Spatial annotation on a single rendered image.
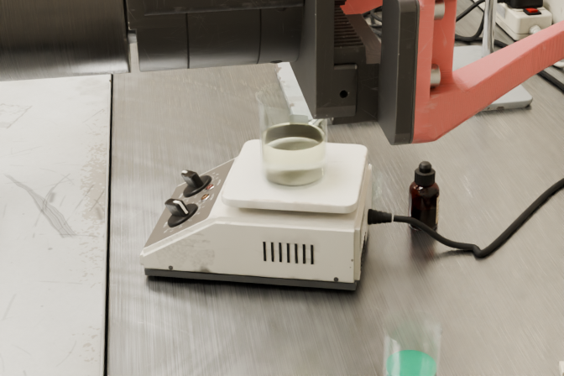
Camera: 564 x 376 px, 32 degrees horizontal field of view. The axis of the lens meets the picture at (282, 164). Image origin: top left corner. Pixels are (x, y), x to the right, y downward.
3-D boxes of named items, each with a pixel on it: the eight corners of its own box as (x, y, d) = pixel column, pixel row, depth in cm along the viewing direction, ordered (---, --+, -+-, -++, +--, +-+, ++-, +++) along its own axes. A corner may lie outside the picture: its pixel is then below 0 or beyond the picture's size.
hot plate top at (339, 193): (218, 206, 85) (217, 198, 85) (246, 146, 96) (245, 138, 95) (356, 215, 83) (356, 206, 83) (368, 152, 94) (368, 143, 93)
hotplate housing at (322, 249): (140, 280, 90) (131, 204, 86) (177, 209, 101) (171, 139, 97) (383, 298, 86) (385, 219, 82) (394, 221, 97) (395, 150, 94)
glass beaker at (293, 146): (246, 175, 89) (241, 89, 85) (305, 157, 92) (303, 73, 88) (286, 206, 84) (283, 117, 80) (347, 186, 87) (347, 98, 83)
